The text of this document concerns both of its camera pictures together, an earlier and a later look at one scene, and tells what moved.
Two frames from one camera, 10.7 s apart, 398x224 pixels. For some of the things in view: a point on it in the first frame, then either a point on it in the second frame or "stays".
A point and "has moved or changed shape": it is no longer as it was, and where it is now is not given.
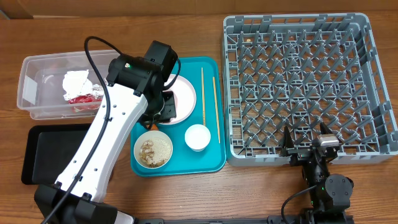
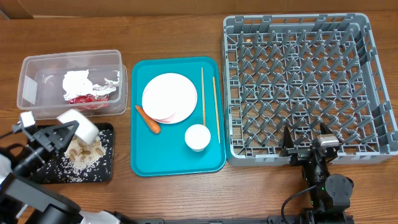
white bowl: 153,149 -> 86,131
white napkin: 76,84 stays
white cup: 197,137 stays
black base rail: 272,219 stays
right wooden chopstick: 217,129 stays
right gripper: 298,155 stays
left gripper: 170,111 -> 46,138
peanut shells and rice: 155,152 has moved or changed shape
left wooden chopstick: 203,97 stays
